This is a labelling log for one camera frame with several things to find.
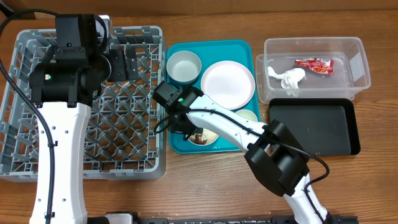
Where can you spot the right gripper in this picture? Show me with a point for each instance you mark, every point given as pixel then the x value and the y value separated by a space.
pixel 179 125

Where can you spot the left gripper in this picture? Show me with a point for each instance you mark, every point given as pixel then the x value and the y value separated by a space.
pixel 116 58

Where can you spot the brown food scrap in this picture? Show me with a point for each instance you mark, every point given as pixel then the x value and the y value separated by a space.
pixel 198 139

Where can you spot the pink bowl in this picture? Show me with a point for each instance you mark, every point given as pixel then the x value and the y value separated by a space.
pixel 211 136

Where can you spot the grey bowl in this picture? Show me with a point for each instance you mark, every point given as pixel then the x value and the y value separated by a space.
pixel 184 67

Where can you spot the white cup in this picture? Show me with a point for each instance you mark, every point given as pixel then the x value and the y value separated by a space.
pixel 247 114

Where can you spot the white tissue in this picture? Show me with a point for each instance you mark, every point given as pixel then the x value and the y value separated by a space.
pixel 289 79

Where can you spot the red snack wrapper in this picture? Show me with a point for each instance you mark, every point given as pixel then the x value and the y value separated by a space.
pixel 318 65

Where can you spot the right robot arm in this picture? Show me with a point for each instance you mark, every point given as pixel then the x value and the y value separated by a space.
pixel 275 157

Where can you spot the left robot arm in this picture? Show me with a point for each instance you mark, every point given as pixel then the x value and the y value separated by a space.
pixel 62 87

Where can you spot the grey dishwasher rack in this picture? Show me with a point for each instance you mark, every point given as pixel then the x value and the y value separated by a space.
pixel 120 142

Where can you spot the black waste tray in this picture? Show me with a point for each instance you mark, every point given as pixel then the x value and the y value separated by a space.
pixel 323 126

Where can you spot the large white plate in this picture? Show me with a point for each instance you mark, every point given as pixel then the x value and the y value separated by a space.
pixel 229 84

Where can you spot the teal serving tray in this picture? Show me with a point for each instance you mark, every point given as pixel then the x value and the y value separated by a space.
pixel 209 53

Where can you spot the clear plastic bin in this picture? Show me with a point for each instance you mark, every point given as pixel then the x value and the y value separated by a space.
pixel 350 76

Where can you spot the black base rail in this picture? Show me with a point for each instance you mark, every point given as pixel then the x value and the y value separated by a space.
pixel 217 221

